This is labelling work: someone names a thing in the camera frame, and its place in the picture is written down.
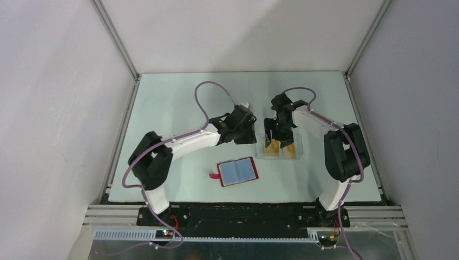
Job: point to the aluminium frame post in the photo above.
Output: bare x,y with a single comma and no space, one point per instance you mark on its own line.
113,34
382,10

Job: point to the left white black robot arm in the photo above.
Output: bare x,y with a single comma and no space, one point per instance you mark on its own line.
151,160

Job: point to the right aluminium frame post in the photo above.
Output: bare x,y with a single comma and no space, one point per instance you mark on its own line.
382,10

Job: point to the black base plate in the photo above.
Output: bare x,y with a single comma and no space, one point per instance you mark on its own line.
180,215

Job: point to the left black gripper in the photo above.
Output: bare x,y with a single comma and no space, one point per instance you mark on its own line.
250,137

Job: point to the aluminium front rail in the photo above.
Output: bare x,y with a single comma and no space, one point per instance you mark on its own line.
381,218

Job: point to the orange credit card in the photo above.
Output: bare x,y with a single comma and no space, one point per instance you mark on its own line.
273,151
289,152

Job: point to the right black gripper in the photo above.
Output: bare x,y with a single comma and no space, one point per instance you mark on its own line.
286,139

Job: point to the left aluminium frame post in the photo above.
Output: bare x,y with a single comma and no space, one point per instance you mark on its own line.
113,34

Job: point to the grey slotted cable duct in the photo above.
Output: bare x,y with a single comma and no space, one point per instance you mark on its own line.
154,235

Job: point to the red leather card holder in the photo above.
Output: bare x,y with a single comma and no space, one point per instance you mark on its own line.
235,172

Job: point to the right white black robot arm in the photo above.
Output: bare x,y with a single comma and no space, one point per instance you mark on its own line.
345,151

